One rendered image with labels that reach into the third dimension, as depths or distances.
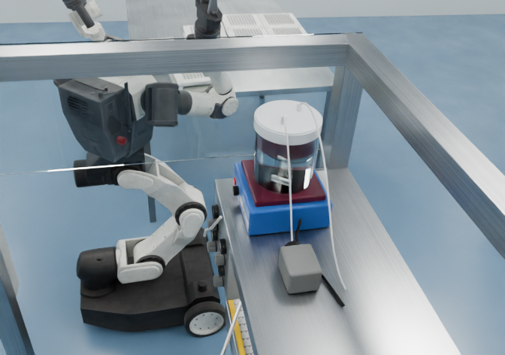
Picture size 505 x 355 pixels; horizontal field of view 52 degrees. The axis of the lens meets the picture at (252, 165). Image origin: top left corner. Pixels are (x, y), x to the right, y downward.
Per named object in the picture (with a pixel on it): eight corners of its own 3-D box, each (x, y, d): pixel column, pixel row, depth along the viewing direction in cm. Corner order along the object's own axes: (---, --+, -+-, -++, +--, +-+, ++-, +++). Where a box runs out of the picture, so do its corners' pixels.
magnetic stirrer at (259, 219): (228, 185, 135) (228, 157, 130) (305, 177, 139) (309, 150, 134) (242, 238, 119) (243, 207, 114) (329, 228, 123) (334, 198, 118)
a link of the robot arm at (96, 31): (85, 0, 202) (100, 23, 214) (65, 10, 201) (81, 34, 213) (91, 10, 199) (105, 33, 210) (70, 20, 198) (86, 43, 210)
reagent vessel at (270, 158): (245, 161, 129) (248, 94, 118) (303, 156, 132) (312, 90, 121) (258, 199, 116) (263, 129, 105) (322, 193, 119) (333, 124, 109)
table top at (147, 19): (125, 4, 374) (125, -1, 372) (271, 1, 397) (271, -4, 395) (134, 104, 256) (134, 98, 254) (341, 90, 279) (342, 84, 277)
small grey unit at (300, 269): (275, 259, 114) (277, 240, 110) (305, 256, 115) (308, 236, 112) (287, 295, 106) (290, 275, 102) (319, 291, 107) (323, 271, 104)
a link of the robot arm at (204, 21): (204, 24, 159) (202, 50, 169) (231, 16, 162) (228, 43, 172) (187, -3, 164) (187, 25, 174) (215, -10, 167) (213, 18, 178)
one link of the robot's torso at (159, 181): (192, 236, 231) (107, 187, 205) (187, 210, 245) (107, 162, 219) (216, 215, 227) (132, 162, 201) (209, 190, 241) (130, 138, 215)
